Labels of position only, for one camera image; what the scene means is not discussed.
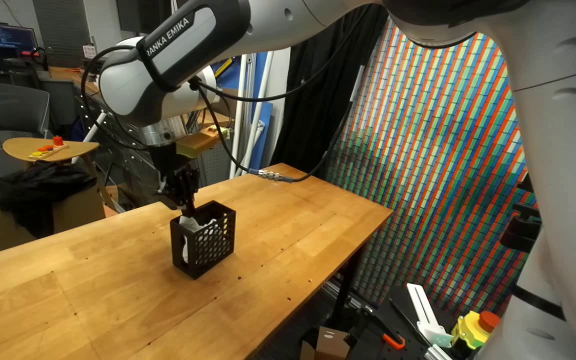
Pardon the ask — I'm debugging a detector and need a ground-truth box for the small cardboard box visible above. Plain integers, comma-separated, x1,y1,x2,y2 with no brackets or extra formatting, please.
298,325,352,360

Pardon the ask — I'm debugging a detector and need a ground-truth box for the colourful striped backdrop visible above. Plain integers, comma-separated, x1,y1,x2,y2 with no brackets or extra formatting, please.
326,18,545,330

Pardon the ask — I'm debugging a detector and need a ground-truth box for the orange handled clamp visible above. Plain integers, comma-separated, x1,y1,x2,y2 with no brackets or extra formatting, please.
379,330,410,353

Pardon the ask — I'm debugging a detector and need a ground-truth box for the black perforated basket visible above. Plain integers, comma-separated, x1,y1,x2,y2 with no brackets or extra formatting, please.
169,198,241,281

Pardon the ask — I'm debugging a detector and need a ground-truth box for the black cable with connector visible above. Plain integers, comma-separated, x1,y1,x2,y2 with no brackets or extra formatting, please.
187,66,373,185

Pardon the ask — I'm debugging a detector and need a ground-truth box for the black bag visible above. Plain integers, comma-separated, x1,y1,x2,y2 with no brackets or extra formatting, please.
0,162,101,237

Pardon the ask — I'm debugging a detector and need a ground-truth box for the black curtain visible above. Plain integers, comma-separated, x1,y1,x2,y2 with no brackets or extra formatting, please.
271,6,391,180

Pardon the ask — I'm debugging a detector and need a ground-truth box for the large cardboard box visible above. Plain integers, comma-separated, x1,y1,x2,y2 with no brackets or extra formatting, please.
0,178,121,252

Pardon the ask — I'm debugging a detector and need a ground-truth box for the white aluminium bar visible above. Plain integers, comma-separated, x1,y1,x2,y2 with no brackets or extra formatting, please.
405,281,457,350

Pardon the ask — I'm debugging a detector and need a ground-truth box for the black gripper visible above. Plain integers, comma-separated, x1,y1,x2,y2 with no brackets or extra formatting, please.
147,141,203,219

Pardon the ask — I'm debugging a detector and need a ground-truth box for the black camera stand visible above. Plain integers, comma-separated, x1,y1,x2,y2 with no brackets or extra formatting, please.
499,200,545,256

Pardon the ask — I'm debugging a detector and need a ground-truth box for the yellow emergency stop button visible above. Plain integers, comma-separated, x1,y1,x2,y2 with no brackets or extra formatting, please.
451,307,504,352

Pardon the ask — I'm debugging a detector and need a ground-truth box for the dark office chair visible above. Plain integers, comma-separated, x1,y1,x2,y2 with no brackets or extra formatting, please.
0,81,55,156

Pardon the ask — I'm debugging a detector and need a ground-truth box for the white leaning pole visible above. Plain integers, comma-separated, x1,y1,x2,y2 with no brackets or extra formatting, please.
229,52,254,180
236,50,276,178

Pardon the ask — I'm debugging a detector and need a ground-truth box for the tan wrist camera mount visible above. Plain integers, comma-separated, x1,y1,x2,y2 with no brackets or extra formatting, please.
177,124,229,160

